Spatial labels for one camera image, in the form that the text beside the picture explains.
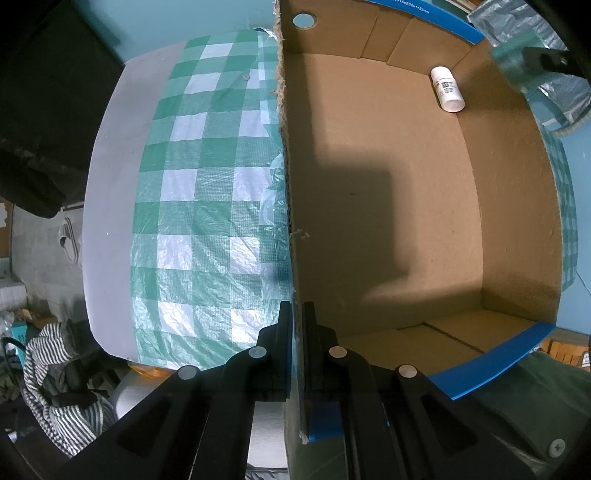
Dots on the white plastic bottle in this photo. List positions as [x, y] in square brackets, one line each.
[447, 88]

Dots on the green white checked tablecloth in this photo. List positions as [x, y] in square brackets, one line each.
[198, 207]

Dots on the white slipper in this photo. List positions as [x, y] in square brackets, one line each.
[70, 240]

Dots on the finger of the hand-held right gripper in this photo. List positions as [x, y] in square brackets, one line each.
[517, 60]

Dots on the silver foil bag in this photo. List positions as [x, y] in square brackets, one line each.
[508, 23]

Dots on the blue cardboard box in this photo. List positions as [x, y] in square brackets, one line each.
[392, 207]

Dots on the striped cloth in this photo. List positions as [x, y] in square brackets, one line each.
[51, 369]

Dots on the wooden crate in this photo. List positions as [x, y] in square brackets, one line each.
[565, 353]

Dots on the dark green cloth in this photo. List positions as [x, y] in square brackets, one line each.
[508, 406]

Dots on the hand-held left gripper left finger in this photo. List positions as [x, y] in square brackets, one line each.
[285, 332]

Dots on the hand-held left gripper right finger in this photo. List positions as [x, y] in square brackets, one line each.
[308, 332]

